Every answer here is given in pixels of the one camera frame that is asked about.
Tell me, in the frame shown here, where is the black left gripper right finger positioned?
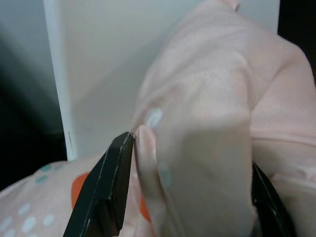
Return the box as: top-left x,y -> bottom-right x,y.
251,161 -> 297,237

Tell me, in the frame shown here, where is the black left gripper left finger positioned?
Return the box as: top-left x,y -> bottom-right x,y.
63,131 -> 135,237

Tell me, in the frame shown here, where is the pink dotted pillow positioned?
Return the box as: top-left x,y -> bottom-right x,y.
0,0 -> 316,237

